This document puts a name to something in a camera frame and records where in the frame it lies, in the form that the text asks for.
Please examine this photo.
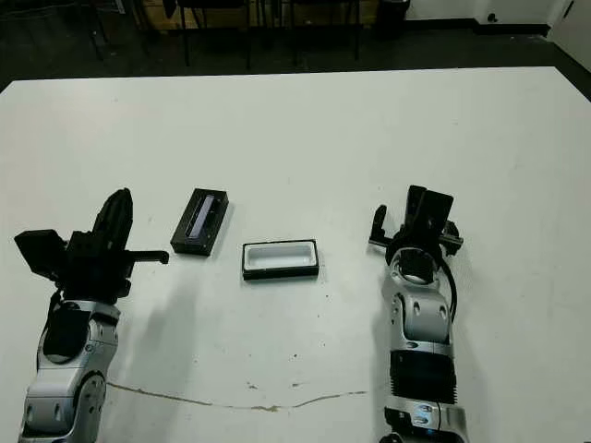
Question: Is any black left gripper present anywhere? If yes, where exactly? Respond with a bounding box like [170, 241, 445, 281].
[57, 188, 170, 304]

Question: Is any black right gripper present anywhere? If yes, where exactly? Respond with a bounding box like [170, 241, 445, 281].
[368, 204, 465, 255]

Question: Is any black oblong camera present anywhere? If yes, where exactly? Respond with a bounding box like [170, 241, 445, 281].
[405, 184, 427, 225]

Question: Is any black printed box lid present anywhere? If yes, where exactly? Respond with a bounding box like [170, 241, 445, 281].
[169, 187, 232, 257]

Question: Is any black box base white insert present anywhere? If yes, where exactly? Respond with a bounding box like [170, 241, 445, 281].
[240, 237, 320, 281]

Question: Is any light wooden shipping crate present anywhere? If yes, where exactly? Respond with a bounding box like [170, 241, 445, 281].
[141, 0, 186, 30]

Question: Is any black waste bin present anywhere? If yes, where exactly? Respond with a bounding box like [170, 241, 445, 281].
[379, 0, 411, 23]

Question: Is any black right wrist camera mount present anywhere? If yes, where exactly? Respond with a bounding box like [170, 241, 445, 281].
[422, 188, 455, 233]

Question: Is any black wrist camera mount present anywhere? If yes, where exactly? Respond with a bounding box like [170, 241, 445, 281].
[422, 188, 455, 233]
[13, 229, 71, 281]

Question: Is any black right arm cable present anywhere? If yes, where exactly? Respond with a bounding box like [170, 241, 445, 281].
[433, 256, 461, 324]

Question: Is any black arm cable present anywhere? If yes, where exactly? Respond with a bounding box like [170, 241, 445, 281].
[433, 256, 461, 324]
[45, 283, 64, 324]

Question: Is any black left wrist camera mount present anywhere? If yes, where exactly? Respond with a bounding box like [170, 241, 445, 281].
[13, 229, 71, 281]

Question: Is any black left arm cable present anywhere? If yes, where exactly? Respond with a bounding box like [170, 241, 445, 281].
[45, 283, 64, 324]

